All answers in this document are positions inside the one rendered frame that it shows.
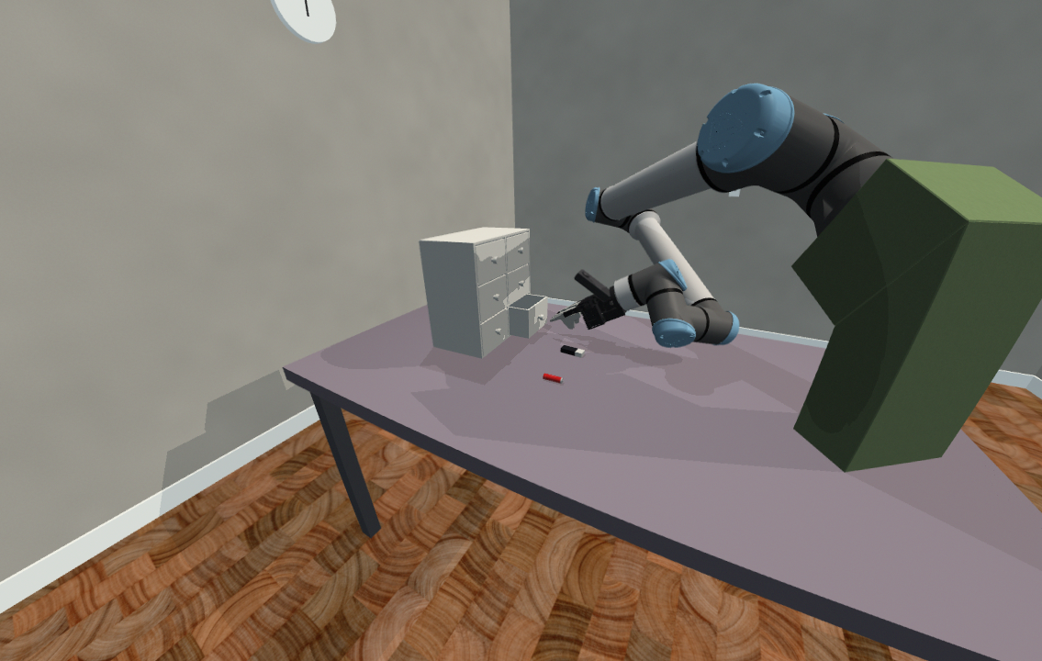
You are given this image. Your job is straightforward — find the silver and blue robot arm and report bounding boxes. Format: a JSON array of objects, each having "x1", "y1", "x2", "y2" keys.
[{"x1": 585, "y1": 84, "x2": 893, "y2": 348}]

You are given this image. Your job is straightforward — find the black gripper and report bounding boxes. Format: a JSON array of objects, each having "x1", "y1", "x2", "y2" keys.
[{"x1": 550, "y1": 286, "x2": 627, "y2": 331}]

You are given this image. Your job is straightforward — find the white drawer with knob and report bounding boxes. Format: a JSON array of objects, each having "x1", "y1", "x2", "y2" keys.
[
  {"x1": 475, "y1": 239, "x2": 506, "y2": 284},
  {"x1": 506, "y1": 232, "x2": 529, "y2": 270}
]

